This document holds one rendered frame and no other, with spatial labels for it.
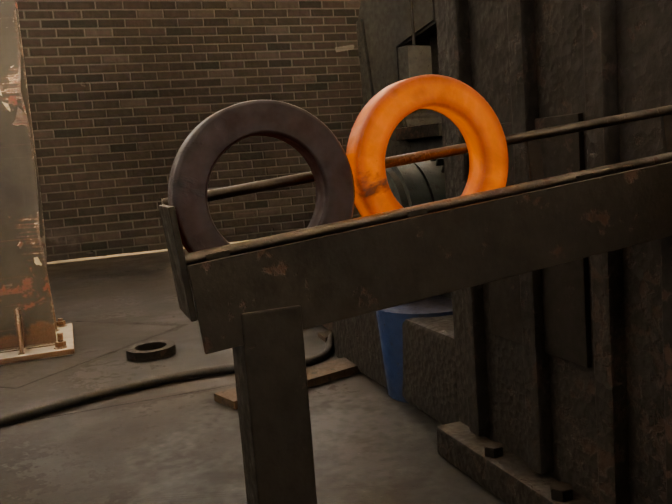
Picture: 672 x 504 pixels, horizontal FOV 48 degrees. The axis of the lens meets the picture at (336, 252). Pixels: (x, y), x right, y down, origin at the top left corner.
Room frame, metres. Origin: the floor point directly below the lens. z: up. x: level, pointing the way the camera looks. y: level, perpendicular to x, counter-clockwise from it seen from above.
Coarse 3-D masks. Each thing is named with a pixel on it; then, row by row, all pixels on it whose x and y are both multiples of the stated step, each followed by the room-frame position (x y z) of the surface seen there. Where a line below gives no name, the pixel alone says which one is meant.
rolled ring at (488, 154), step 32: (384, 96) 0.77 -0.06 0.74; (416, 96) 0.78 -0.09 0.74; (448, 96) 0.80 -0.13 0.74; (480, 96) 0.81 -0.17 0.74; (352, 128) 0.79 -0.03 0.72; (384, 128) 0.77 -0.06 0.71; (480, 128) 0.81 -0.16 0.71; (352, 160) 0.77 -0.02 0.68; (384, 160) 0.77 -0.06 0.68; (480, 160) 0.82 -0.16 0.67; (384, 192) 0.77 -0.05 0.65
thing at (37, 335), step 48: (0, 0) 2.99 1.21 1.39; (0, 48) 2.98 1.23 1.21; (0, 96) 2.98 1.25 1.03; (0, 144) 2.97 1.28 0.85; (0, 192) 2.96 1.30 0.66; (0, 240) 2.96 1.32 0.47; (0, 288) 2.95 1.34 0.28; (48, 288) 3.01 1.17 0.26; (0, 336) 2.94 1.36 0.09; (48, 336) 3.00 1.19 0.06
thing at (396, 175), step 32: (416, 192) 2.07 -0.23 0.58; (352, 320) 2.36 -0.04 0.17; (416, 320) 1.95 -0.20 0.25; (448, 320) 1.91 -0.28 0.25; (352, 352) 2.38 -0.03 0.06; (416, 352) 1.92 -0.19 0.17; (448, 352) 1.75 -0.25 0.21; (384, 384) 2.15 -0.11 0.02; (416, 384) 1.94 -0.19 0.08; (448, 384) 1.76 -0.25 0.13; (448, 416) 1.77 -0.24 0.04
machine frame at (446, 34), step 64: (448, 0) 1.54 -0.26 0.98; (512, 0) 1.33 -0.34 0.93; (576, 0) 1.22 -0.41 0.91; (640, 0) 1.09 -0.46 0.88; (448, 64) 1.62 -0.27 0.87; (512, 64) 1.34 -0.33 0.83; (576, 64) 1.22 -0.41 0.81; (640, 64) 1.09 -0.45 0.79; (448, 128) 1.63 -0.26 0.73; (512, 128) 1.39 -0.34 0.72; (640, 128) 1.09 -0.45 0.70; (448, 192) 1.65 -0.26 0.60; (640, 256) 1.10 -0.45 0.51; (512, 320) 1.41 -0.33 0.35; (576, 320) 1.23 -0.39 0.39; (640, 320) 1.10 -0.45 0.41; (512, 384) 1.44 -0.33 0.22; (576, 384) 1.25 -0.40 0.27; (640, 384) 1.11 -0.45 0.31; (448, 448) 1.59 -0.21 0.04; (512, 448) 1.45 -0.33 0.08; (576, 448) 1.26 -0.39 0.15; (640, 448) 1.11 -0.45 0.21
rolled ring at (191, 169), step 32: (224, 128) 0.72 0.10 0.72; (256, 128) 0.73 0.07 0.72; (288, 128) 0.74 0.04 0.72; (320, 128) 0.75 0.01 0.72; (192, 160) 0.70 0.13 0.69; (320, 160) 0.75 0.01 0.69; (192, 192) 0.70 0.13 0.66; (320, 192) 0.77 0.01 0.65; (352, 192) 0.76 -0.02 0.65; (192, 224) 0.70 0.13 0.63; (320, 224) 0.75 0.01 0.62
